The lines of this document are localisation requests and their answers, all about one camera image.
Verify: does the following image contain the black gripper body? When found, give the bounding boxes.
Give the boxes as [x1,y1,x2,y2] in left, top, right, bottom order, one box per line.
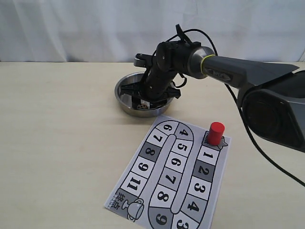
[119,68,181,103]

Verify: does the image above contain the wooden die black dots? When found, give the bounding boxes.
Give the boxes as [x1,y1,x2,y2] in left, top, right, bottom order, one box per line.
[137,104,148,109]

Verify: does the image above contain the red cylinder game piece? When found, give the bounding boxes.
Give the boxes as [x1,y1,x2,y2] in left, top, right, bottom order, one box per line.
[207,122,225,146]

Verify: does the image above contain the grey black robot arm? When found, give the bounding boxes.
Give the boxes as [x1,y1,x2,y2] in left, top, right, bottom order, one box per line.
[119,41,305,152]

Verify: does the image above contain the stainless steel round bowl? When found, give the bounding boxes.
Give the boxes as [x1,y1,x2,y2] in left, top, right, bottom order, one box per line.
[114,72,173,118]

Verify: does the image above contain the printed number board sheet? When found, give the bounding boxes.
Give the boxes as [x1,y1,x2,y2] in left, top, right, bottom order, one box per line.
[104,115,231,229]

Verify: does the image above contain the white background curtain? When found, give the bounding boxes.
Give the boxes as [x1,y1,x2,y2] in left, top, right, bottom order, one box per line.
[0,0,305,62]

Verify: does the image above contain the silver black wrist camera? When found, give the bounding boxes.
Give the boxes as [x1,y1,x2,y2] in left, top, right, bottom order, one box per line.
[133,53,153,68]

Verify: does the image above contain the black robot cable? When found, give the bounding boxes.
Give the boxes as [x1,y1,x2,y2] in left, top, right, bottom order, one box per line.
[164,23,305,187]

